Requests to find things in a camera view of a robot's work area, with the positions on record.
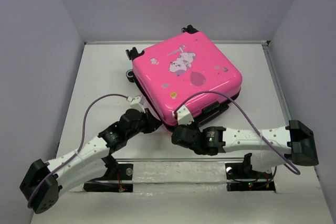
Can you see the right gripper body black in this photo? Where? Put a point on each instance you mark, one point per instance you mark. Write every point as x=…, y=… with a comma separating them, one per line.
x=192, y=126

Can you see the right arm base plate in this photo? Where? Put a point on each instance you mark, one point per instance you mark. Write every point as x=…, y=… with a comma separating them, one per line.
x=239, y=180

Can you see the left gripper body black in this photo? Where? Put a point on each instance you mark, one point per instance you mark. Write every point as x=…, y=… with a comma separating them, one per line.
x=145, y=125

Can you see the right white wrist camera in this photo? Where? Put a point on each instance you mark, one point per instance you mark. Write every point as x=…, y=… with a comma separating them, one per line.
x=183, y=116

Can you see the pink hard-shell suitcase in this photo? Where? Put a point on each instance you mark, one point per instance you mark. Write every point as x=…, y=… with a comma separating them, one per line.
x=186, y=69

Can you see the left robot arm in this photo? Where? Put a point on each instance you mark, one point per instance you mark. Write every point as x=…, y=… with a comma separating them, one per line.
x=45, y=182

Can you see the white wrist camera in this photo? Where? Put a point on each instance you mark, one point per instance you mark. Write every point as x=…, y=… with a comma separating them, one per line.
x=183, y=116
x=137, y=103

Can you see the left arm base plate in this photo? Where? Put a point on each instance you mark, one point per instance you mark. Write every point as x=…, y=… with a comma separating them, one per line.
x=119, y=181

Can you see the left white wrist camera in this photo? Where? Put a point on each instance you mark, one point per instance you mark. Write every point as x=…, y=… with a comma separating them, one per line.
x=137, y=103

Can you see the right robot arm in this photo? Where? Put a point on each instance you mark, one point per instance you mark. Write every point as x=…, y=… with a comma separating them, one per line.
x=292, y=145

